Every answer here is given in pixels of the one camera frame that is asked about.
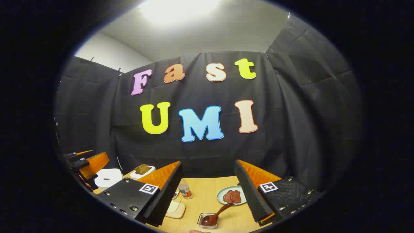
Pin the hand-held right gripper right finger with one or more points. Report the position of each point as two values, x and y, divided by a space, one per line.
250 194

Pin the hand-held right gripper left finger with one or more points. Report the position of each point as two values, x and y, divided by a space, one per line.
168 194

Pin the pale green plate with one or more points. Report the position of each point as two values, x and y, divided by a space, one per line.
221 197

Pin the brown wooden spoon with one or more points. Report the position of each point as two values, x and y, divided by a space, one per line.
212 218

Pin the clear tray of white rice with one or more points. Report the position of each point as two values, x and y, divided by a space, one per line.
176 210

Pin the white toaster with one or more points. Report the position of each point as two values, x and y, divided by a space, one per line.
144 175

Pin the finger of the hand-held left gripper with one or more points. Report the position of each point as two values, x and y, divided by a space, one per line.
82 152
97 163

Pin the brown bread slice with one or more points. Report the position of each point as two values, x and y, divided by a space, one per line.
142 169

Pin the white rice cooker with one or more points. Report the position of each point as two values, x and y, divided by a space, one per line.
108 178

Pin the red meat slice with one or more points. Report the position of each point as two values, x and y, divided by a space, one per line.
237 196
228 196

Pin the white divided bean dish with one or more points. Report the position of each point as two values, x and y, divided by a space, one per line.
177 194

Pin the clear plastic bottle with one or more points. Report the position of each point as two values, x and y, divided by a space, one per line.
186 191

